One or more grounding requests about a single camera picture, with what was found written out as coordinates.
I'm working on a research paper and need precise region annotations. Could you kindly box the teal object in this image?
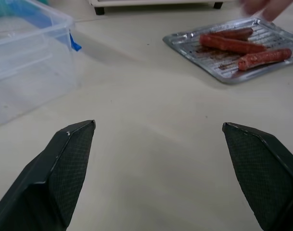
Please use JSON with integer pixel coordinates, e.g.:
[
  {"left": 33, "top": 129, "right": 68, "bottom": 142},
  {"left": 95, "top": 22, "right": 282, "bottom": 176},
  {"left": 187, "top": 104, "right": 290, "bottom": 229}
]
[{"left": 0, "top": 0, "right": 51, "bottom": 17}]

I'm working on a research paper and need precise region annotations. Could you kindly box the clear plastic container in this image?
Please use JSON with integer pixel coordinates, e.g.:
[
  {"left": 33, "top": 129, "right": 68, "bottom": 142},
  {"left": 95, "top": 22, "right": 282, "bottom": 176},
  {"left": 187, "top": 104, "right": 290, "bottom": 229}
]
[{"left": 0, "top": 0, "right": 82, "bottom": 129}]

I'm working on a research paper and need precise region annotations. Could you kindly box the silver foil baking tray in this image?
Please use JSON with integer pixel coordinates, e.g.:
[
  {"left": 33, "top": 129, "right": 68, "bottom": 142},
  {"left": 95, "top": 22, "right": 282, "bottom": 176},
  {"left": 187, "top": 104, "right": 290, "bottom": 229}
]
[{"left": 162, "top": 17, "right": 293, "bottom": 85}]

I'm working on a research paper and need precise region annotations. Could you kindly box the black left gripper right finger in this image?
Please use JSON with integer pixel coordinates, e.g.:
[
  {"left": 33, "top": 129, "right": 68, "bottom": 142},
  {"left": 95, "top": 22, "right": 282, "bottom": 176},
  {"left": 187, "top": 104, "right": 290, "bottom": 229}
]
[{"left": 222, "top": 122, "right": 293, "bottom": 231}]

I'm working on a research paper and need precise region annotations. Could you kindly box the person's bare hand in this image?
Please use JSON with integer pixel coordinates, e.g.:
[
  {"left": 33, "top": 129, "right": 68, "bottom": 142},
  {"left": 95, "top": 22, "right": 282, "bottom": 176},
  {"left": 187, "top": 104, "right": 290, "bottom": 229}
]
[{"left": 239, "top": 0, "right": 293, "bottom": 22}]

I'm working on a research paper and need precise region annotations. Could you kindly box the red-brown sausage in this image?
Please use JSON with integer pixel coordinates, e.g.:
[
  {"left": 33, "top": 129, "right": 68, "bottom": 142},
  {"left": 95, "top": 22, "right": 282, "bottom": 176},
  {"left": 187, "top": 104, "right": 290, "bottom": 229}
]
[
  {"left": 237, "top": 48, "right": 293, "bottom": 71},
  {"left": 210, "top": 27, "right": 255, "bottom": 41},
  {"left": 199, "top": 34, "right": 267, "bottom": 54}
]

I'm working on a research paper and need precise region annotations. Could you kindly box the white countertop oven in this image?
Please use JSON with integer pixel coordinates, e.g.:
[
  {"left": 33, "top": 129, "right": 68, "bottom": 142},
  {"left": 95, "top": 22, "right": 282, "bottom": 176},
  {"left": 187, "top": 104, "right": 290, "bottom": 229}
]
[{"left": 88, "top": 0, "right": 236, "bottom": 15}]

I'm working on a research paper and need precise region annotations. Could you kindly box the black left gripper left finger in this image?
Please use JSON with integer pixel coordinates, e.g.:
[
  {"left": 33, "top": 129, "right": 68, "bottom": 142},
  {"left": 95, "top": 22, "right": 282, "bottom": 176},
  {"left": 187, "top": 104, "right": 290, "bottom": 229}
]
[{"left": 0, "top": 119, "right": 97, "bottom": 231}]

